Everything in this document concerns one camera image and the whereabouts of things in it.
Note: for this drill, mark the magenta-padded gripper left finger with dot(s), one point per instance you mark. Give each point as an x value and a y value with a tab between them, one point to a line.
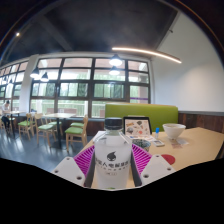
68	170

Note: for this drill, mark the small white card box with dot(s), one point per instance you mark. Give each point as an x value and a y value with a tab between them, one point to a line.
158	143

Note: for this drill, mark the white ceramic bowl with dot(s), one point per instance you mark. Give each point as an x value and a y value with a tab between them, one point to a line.
173	130

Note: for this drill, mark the flat round red coaster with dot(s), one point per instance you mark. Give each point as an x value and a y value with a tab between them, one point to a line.
169	159

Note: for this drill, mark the long curved ceiling light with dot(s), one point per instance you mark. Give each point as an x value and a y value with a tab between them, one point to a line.
150	52

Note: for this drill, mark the small blue-capped bottle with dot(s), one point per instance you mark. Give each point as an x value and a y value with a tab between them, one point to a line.
157	134

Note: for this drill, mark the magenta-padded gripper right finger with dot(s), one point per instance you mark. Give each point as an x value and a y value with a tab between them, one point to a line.
156	168

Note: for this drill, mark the square wooden dining table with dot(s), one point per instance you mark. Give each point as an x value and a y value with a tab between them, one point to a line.
58	115

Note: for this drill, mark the clear black-capped water bottle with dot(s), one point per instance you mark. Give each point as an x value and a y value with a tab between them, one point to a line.
112	156

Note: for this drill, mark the sticker-covered black tablet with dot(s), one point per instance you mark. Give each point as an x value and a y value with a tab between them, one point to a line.
137	126

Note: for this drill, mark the green-seated wooden chairs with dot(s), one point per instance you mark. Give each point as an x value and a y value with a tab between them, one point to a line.
75	130

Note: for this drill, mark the black pendant lamp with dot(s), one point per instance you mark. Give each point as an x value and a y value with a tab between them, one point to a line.
34	74
115	61
44	77
114	71

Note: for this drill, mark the speckled ceramic mug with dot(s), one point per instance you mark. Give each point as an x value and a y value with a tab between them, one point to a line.
143	145

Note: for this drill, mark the person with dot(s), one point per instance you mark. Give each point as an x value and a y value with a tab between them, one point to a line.
5	113

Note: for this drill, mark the white paper napkin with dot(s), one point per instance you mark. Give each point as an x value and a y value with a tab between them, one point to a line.
178	142

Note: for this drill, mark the green upholstered bench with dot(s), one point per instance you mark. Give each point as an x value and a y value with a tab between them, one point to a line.
160	115

